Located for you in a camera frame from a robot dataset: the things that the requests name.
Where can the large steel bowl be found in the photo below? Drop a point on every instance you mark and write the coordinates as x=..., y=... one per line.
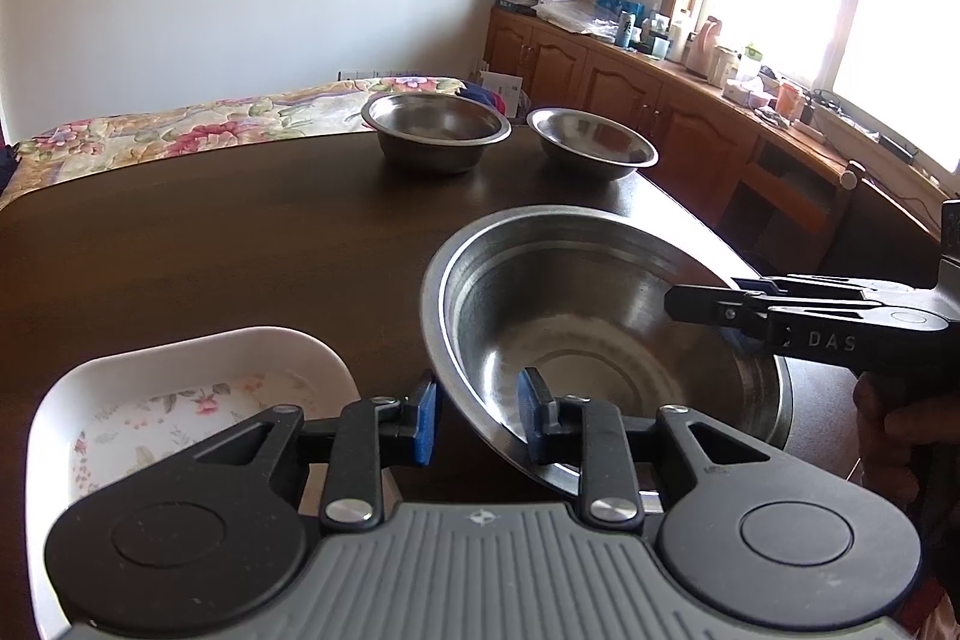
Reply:
x=578, y=294

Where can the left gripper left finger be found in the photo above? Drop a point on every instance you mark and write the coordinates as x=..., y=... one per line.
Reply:
x=372, y=435

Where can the white paper bag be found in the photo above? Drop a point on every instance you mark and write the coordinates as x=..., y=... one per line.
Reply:
x=507, y=87

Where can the pink bottle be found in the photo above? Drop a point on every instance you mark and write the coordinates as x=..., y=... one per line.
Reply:
x=700, y=52

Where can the wooden window cabinet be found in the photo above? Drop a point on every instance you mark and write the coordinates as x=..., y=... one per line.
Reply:
x=829, y=200

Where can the floral white square plate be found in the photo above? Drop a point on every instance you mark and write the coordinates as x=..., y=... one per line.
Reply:
x=115, y=415

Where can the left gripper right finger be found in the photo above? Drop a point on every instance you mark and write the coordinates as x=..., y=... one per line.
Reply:
x=589, y=434

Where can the deep steel bowl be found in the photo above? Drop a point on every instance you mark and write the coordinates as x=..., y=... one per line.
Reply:
x=432, y=131

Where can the shallow steel bowl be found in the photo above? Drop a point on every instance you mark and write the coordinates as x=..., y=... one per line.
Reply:
x=590, y=144

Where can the person right hand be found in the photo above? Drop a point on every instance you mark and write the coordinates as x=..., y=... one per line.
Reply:
x=886, y=439

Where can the floral bed quilt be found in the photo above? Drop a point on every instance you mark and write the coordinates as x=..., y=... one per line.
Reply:
x=92, y=146

